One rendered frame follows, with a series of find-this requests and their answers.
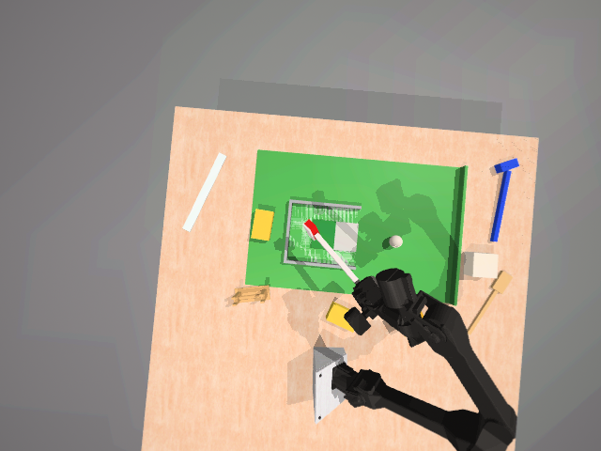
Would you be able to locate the white golf ball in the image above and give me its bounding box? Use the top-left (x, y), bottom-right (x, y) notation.
top-left (389, 235), bottom-right (403, 248)

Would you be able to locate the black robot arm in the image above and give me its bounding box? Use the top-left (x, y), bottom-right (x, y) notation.
top-left (331, 268), bottom-right (517, 451)

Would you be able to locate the white flat bar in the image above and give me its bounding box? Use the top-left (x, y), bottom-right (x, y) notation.
top-left (182, 152), bottom-right (227, 232)

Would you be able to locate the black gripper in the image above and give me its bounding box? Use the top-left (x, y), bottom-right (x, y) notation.
top-left (344, 299), bottom-right (388, 335)

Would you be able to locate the green rectangular mat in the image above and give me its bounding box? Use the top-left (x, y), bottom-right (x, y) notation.
top-left (245, 149), bottom-right (460, 303)

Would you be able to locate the yellow flat block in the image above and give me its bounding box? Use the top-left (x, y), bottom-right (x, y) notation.
top-left (326, 302), bottom-right (354, 333)
top-left (251, 209), bottom-right (274, 241)

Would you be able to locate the blue golf putter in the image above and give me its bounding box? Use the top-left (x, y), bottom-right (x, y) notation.
top-left (490, 158), bottom-right (519, 242)

